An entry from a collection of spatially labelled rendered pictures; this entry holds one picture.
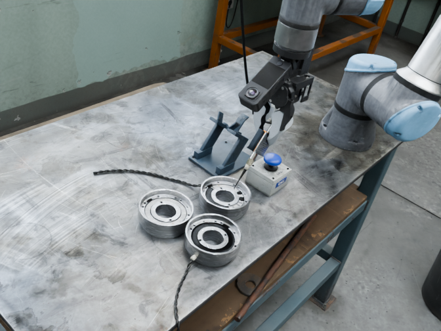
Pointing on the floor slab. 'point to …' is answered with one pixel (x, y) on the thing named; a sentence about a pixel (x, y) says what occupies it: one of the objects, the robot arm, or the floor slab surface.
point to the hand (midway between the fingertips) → (263, 137)
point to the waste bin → (434, 287)
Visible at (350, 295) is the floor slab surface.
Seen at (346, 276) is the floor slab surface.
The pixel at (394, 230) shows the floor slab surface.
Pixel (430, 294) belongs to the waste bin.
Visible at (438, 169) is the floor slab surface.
